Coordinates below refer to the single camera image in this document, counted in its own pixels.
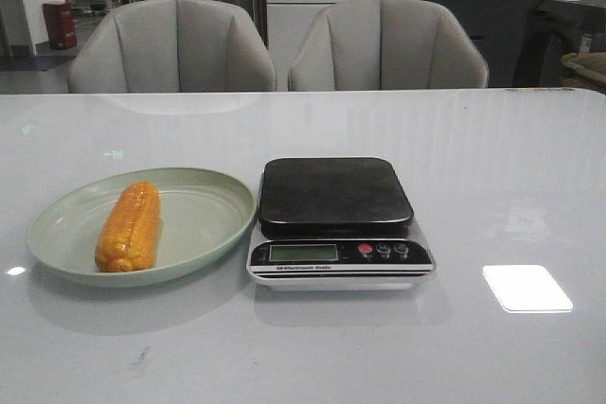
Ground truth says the orange corn cob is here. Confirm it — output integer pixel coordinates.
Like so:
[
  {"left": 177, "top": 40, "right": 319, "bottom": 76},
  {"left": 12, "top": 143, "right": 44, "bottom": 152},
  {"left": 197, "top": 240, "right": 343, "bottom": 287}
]
[{"left": 95, "top": 181, "right": 161, "bottom": 272}]

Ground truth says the black silver electronic kitchen scale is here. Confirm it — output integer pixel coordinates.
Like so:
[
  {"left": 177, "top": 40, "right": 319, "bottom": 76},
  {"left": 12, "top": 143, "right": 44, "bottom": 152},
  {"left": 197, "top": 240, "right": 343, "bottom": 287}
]
[{"left": 246, "top": 157, "right": 437, "bottom": 290}]

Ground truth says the pale green round plate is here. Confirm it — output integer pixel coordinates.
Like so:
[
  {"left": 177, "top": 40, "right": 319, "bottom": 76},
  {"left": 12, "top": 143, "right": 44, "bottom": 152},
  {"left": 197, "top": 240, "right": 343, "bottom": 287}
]
[{"left": 27, "top": 167, "right": 257, "bottom": 289}]

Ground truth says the right grey upholstered chair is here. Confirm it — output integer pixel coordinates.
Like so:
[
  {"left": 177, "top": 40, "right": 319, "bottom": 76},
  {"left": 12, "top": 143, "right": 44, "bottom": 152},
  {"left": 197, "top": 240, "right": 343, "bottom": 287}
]
[{"left": 288, "top": 0, "right": 490, "bottom": 92}]

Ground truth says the grey upholstered chair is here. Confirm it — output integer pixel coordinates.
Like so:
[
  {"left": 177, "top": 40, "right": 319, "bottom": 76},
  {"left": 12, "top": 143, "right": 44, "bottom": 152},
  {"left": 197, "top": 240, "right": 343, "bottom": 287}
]
[
  {"left": 67, "top": 0, "right": 276, "bottom": 94},
  {"left": 288, "top": 0, "right": 490, "bottom": 92}
]

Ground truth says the left grey upholstered chair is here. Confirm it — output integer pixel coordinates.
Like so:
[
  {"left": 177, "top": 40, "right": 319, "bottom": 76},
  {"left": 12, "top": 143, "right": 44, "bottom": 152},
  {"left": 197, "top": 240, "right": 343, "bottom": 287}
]
[{"left": 67, "top": 0, "right": 276, "bottom": 94}]

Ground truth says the dark glossy side table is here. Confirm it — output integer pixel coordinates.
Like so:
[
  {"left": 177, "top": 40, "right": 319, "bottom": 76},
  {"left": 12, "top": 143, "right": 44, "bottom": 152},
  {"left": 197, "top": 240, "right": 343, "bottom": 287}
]
[{"left": 512, "top": 0, "right": 605, "bottom": 87}]

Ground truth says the red trash bin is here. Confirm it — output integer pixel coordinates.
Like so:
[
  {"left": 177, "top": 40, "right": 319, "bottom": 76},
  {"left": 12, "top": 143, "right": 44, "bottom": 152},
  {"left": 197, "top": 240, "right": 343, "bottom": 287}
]
[{"left": 43, "top": 2, "right": 77, "bottom": 49}]

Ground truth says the beige cushion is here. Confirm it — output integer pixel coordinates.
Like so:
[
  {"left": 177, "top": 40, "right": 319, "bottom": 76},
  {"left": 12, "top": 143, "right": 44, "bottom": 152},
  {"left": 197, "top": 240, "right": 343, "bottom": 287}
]
[{"left": 561, "top": 52, "right": 606, "bottom": 94}]

